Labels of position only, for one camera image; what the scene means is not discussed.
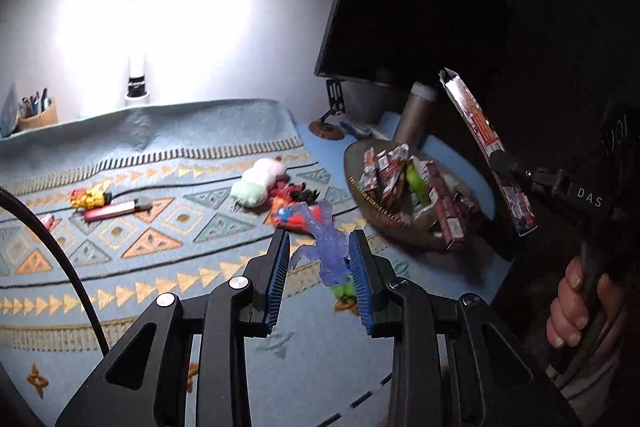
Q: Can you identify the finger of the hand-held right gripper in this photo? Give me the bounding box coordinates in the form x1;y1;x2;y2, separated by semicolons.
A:
489;154;556;195

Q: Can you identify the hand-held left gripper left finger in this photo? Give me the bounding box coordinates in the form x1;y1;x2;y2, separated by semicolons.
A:
55;229;292;427

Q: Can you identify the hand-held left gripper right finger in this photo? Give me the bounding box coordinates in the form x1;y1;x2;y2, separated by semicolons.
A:
348;229;583;427

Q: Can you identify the purple translucent toy figure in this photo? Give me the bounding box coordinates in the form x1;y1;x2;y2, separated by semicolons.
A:
290;201;351;288

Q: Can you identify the long red printed box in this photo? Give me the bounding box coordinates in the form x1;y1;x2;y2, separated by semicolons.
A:
438;68;538;237

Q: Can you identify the brown woven basket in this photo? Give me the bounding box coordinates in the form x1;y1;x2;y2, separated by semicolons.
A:
344;139;493;250

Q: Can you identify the person's right hand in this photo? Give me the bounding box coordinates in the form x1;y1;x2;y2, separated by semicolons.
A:
547;254;626;349

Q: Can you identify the blue and red toy figure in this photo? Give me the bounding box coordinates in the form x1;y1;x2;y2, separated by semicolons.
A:
270;202;321;233

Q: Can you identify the pile of small printed boxes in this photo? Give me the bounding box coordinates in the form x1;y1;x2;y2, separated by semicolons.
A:
362;144;476;250

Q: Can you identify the pastel dango plush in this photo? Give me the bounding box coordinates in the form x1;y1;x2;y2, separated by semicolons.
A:
230;158;285;210

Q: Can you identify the champagne thermos bottle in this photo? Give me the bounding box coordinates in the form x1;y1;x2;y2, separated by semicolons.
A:
392;82;438;145

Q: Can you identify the small black stand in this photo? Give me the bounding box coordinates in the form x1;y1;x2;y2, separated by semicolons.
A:
309;78;347;142

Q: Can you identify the pink pen-shaped device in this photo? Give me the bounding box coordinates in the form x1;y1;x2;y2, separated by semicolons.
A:
84;197;153;223

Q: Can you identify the blue patterned woven mat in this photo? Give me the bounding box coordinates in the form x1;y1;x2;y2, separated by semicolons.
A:
0;99;396;427

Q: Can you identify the yellow toy figure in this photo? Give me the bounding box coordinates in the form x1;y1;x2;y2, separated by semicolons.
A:
70;187;112;210

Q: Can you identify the white desk lamp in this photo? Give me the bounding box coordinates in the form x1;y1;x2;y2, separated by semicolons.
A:
107;0;223;108

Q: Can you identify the wooden pen holder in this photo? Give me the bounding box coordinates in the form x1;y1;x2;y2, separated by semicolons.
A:
17;99;59;132

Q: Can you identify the sticker sheet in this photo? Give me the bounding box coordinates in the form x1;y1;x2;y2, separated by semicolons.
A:
0;82;22;138

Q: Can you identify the black cable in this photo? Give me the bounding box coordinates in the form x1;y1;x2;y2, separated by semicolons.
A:
0;187;111;358

